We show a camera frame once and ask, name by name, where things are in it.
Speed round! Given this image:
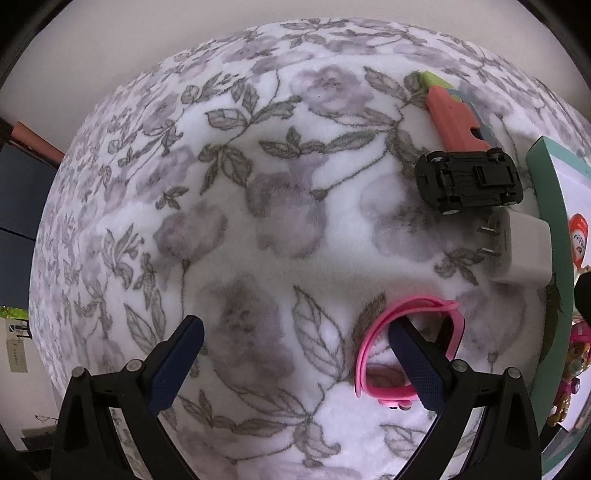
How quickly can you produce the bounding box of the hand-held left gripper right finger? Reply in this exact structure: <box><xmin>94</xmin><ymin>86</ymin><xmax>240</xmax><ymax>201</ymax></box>
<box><xmin>389</xmin><ymin>318</ymin><xmax>542</xmax><ymax>480</ymax></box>

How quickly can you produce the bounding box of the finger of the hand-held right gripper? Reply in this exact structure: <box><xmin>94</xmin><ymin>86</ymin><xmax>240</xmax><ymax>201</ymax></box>
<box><xmin>573</xmin><ymin>272</ymin><xmax>591</xmax><ymax>321</ymax></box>

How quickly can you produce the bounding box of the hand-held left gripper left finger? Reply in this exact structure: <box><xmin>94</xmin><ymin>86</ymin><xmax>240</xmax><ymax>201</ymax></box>
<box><xmin>50</xmin><ymin>315</ymin><xmax>205</xmax><ymax>480</ymax></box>

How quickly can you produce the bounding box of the red white toothpaste tube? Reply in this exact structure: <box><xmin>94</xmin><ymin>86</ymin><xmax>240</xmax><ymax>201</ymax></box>
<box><xmin>569</xmin><ymin>212</ymin><xmax>591</xmax><ymax>271</ymax></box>

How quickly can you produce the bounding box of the pink watch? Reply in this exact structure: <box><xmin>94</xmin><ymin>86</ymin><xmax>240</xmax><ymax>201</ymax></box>
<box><xmin>355</xmin><ymin>295</ymin><xmax>464</xmax><ymax>411</ymax></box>

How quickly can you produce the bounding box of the pink brown dog toy figure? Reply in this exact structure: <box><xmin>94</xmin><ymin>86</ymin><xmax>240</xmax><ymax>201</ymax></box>
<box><xmin>547</xmin><ymin>318</ymin><xmax>587</xmax><ymax>428</ymax></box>

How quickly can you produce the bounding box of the white charger plug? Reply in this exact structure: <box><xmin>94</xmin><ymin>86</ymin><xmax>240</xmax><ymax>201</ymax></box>
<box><xmin>478</xmin><ymin>210</ymin><xmax>554</xmax><ymax>287</ymax></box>

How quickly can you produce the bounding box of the black toy car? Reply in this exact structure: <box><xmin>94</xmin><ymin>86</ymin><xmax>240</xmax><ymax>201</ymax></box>
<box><xmin>414</xmin><ymin>148</ymin><xmax>525</xmax><ymax>214</ymax></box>

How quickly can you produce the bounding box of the white paper bag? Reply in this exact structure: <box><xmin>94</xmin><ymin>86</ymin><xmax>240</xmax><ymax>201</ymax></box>
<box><xmin>0</xmin><ymin>305</ymin><xmax>31</xmax><ymax>374</ymax></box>

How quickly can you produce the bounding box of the salmon green plastic toy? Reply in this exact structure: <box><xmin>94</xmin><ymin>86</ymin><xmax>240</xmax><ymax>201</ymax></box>
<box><xmin>421</xmin><ymin>70</ymin><xmax>504</xmax><ymax>153</ymax></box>

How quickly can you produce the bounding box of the dark cabinet with orange edge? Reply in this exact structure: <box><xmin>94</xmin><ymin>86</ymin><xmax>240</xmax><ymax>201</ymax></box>
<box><xmin>0</xmin><ymin>117</ymin><xmax>65</xmax><ymax>241</ymax></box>

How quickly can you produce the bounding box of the floral grey white blanket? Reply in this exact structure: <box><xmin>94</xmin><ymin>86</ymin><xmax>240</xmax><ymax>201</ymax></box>
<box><xmin>28</xmin><ymin>17</ymin><xmax>591</xmax><ymax>480</ymax></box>

